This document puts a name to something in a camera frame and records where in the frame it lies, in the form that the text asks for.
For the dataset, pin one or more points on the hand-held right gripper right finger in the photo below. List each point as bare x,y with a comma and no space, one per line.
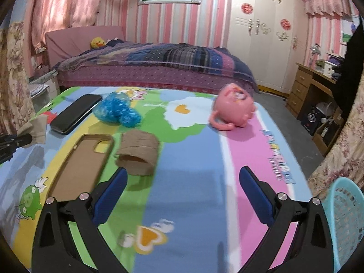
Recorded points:
256,196

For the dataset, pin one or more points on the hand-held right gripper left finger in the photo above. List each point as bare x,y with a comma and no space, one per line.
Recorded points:
111,196

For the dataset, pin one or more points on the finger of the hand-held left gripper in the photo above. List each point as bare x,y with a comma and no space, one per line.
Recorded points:
17,140
5,153

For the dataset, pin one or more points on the brown cardboard roll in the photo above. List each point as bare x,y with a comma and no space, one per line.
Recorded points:
139,148

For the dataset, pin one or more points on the light blue plastic basket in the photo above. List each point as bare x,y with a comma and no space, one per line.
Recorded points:
330,219

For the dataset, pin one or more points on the brown phone case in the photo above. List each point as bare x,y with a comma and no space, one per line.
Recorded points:
76,170

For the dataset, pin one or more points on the white nightstand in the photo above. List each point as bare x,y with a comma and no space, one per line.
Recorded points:
42,93

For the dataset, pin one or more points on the floral curtain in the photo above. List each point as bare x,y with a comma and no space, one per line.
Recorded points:
341,153
14,76

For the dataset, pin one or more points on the black smartphone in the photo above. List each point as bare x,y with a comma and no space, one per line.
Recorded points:
75,113

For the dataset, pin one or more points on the colourful printed bed sheet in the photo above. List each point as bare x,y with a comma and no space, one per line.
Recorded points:
184,176

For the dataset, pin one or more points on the blue plastic bag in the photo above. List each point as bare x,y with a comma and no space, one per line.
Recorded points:
116,108

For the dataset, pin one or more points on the pink pig toy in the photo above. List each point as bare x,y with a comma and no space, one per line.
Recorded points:
233,105

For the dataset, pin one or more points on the black box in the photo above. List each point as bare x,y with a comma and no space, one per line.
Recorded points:
311,119

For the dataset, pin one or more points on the pink bed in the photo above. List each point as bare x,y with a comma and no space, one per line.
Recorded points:
71,42

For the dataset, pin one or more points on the wooden desk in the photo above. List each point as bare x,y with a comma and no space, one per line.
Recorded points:
304,85

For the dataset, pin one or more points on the yellow duck plush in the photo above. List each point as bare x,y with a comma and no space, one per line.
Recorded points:
98,43

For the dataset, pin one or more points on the dark blue clothes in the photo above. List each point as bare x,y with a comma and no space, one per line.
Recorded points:
115,42

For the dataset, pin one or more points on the white wardrobe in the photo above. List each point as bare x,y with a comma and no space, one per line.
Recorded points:
264,57

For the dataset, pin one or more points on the pink curtain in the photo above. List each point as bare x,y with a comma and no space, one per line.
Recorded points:
62,5

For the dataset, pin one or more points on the white box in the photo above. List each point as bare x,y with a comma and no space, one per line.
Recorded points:
324,66

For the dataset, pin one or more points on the black hanging cloth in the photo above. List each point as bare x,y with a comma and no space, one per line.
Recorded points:
349,76

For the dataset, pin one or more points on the purple plaid quilt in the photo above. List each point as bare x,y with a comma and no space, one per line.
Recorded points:
170,54

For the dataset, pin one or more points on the small table lamp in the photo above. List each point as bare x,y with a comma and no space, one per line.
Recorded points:
315,52

